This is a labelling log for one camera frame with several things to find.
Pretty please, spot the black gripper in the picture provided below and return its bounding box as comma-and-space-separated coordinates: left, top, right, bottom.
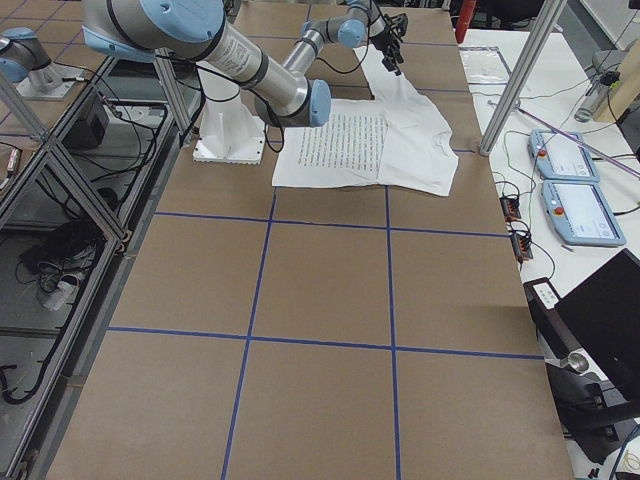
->
372, 13, 408, 76

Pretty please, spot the white printed t-shirt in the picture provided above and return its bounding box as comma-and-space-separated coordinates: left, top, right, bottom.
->
272, 47, 458, 197

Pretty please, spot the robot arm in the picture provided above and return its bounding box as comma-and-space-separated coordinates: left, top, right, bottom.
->
283, 1, 408, 76
82, 0, 331, 127

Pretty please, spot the red fire extinguisher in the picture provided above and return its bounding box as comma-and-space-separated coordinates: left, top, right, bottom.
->
455, 0, 477, 44

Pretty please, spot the transparent plastic bag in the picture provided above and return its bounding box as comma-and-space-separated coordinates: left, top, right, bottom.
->
459, 46, 511, 85

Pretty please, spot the far orange usb hub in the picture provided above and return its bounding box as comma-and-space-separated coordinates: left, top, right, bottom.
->
500, 195, 522, 222

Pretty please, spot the orange usb hub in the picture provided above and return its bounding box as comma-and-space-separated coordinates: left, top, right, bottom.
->
510, 231, 533, 264
500, 195, 522, 222

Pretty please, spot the upper teach pendant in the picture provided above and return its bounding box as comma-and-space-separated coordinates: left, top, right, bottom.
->
528, 129, 600, 183

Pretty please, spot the teach pendant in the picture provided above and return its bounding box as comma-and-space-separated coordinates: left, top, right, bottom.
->
541, 180, 626, 247
528, 129, 600, 183

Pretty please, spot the clear plastic bottle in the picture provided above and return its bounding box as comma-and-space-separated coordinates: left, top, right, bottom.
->
574, 81, 609, 123

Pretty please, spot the near orange usb hub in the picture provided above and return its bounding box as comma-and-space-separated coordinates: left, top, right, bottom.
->
510, 231, 533, 264

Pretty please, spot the lower teach pendant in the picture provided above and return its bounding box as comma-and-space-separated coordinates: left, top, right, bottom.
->
541, 180, 626, 247

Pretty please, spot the purple rod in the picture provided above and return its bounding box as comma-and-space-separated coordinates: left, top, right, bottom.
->
515, 106, 640, 179

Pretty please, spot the black labelled box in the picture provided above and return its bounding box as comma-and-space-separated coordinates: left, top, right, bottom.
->
523, 277, 590, 374

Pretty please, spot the black power adapter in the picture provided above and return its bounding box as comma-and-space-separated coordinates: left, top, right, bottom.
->
62, 95, 109, 150

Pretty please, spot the white power strip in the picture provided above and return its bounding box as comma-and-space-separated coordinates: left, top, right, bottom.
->
40, 277, 78, 311

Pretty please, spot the aluminium frame post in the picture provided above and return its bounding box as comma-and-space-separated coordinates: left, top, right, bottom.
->
479, 0, 567, 156

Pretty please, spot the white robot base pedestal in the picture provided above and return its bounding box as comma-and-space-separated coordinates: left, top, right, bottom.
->
193, 61, 265, 165

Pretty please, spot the aluminium frame rack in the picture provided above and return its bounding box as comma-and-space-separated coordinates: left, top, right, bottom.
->
1, 58, 203, 479

